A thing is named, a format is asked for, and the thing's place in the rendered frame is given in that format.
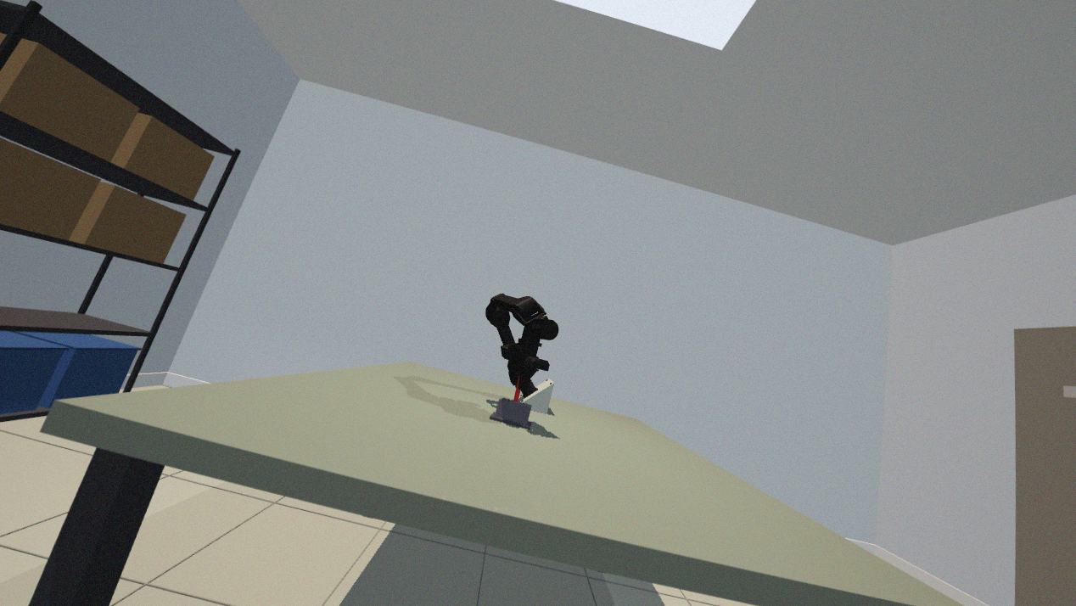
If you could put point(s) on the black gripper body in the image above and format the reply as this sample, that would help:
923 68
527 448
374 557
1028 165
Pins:
531 360

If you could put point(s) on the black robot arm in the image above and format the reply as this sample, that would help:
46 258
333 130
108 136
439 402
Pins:
537 326

